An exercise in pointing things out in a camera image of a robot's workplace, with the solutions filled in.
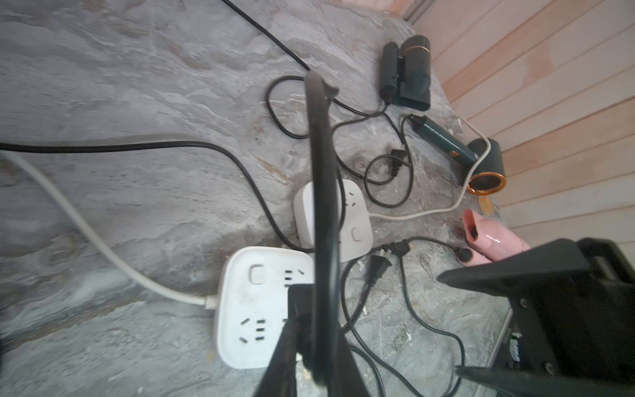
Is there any dark green hair dryer copper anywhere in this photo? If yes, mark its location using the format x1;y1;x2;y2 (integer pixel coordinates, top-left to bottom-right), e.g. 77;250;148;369
408;115;507;195

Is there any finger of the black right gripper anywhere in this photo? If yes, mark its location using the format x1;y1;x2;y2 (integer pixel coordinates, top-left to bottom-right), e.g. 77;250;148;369
456;367;634;396
438;239;585;297

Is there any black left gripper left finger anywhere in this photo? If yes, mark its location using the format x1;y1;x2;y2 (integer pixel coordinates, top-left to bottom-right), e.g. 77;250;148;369
254;319;299;397

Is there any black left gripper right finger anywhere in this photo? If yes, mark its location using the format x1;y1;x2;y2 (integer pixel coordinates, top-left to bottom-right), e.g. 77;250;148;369
332;332;370;397

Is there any white power strip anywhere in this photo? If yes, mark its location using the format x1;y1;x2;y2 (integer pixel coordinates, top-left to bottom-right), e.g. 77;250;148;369
214;246;314;370
293;179;374;263

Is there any dark green folded hair dryer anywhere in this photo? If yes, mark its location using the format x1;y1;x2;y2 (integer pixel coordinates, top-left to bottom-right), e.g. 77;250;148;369
380;35;432;112

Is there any far white power strip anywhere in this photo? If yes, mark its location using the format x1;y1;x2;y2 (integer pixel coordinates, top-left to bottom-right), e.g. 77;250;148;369
293;179;374;263

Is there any near white power strip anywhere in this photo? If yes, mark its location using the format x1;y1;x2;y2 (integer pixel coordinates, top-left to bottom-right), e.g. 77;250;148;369
214;246;314;370

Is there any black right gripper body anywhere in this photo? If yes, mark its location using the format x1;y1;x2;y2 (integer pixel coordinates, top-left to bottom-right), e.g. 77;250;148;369
510;238;634;385

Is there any far black plug cord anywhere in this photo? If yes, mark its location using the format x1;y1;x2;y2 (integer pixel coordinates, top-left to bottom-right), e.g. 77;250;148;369
220;0;415;209

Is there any white power strip cable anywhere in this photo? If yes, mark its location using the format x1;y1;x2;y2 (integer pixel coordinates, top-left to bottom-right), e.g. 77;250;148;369
0;151;219;311

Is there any black cord with plug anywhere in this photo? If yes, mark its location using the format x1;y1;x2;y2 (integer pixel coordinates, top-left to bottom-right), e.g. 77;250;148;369
0;70;343;385

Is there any pink folded hair dryer right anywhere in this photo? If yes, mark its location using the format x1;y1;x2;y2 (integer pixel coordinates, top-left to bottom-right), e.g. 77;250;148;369
456;209;530;266

